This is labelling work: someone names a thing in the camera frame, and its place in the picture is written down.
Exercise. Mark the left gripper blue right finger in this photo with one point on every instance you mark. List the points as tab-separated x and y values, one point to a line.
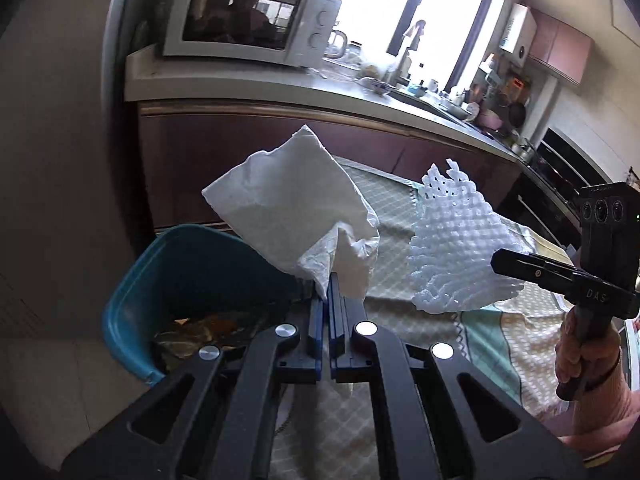
338	338

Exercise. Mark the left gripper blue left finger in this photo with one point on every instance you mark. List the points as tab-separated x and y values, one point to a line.
315	333

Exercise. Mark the white paper napkin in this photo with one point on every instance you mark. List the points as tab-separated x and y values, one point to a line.
300	210

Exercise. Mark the white foam fruit net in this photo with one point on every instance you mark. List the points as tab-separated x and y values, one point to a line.
455	236

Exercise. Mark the brown paper bag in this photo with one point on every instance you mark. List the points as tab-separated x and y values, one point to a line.
223	330

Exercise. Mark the pink sleeve right forearm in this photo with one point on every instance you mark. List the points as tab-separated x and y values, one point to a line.
599	421

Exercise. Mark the teal plastic trash bin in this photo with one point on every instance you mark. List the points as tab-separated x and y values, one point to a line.
190	271

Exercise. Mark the kitchen counter with cabinets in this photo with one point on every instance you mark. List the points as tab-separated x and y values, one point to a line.
199	119

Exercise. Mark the kitchen faucet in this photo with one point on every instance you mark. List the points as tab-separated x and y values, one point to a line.
410	44

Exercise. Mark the large kitchen window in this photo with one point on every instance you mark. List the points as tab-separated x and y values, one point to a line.
455	37

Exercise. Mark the person's right hand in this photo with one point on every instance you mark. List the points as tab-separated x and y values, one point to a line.
588	360

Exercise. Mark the patterned tablecloth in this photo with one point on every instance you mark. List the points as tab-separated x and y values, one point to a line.
326	431

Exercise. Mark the black built-in oven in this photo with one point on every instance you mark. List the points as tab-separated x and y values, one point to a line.
544	196

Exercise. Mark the black frying pan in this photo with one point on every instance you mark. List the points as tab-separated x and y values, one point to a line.
517	114

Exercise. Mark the pink pot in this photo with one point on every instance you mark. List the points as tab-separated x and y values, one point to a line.
489	120

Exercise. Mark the small blue white bowl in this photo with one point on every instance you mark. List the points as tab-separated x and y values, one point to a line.
381	88

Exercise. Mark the silver refrigerator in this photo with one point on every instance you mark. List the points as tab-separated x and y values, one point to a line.
60	176

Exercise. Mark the glass electric kettle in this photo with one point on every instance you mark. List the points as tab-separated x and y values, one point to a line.
337	44

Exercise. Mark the white water heater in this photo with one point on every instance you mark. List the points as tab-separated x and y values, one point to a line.
518	35

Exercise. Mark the white microwave oven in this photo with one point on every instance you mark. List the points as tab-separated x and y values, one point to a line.
293	33

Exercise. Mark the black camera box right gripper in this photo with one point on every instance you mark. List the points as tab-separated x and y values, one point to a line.
609	219

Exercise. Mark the pink wall cabinet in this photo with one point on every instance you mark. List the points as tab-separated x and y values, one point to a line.
561	48

